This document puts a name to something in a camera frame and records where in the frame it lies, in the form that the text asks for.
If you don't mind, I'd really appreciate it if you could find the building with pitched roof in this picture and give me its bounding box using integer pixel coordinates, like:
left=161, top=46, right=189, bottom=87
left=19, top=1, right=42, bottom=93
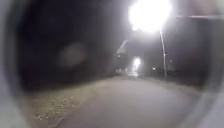
left=113, top=39, right=131, bottom=75

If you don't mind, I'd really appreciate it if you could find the grey paved path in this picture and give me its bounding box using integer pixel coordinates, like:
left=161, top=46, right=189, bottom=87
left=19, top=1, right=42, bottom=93
left=54, top=75, right=205, bottom=128

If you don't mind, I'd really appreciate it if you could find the street lamp pole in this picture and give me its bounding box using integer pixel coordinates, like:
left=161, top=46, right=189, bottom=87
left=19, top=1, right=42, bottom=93
left=128, top=0, right=173, bottom=80

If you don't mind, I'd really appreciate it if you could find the leaf-strewn grass verge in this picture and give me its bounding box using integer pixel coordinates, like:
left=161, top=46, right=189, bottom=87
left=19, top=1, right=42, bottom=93
left=29, top=79, right=111, bottom=128

